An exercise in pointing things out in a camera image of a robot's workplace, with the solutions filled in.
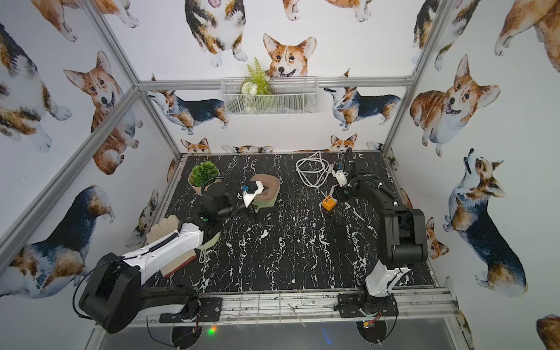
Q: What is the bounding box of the orange power strip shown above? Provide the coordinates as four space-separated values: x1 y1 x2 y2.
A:
321 195 338 211

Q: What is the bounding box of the green electronic scale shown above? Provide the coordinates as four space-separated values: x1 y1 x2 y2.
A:
252 190 279 212

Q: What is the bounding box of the white power strip cable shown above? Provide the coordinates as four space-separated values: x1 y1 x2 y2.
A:
295 150 335 190

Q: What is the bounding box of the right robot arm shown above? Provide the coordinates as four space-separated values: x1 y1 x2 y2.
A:
334 148 428 319

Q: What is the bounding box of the white wire mesh basket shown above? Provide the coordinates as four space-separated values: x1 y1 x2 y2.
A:
220 77 319 116

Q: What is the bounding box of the aluminium frame post left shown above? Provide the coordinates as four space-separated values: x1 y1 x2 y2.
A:
78 1 182 160

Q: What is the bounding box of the green dustpan brush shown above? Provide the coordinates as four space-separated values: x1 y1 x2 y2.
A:
198 232 221 264

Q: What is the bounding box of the aluminium frame post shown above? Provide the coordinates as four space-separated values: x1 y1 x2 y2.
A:
382 1 454 158
78 1 182 160

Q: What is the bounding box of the aluminium frame left rail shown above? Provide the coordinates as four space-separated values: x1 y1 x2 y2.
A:
1 86 139 271

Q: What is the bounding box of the front mounting rail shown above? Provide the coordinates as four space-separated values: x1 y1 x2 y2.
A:
99 288 459 334

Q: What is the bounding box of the aluminium frame post right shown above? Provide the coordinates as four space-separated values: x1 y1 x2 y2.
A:
382 1 454 158

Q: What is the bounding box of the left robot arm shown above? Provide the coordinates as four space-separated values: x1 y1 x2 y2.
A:
71 176 265 334

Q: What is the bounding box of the pink panda bowl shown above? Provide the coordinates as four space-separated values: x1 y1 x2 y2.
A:
250 174 280 201

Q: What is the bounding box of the aluminium frame rear rail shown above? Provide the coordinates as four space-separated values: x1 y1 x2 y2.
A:
136 76 415 91

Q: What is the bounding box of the artificial fern white flower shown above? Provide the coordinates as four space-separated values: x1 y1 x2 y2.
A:
240 58 277 114

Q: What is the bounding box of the pink pot green plant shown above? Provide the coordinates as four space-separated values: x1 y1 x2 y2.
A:
188 161 222 196

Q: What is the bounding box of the aluminium frame rail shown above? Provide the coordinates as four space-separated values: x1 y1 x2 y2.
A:
136 76 415 91
1 86 139 271

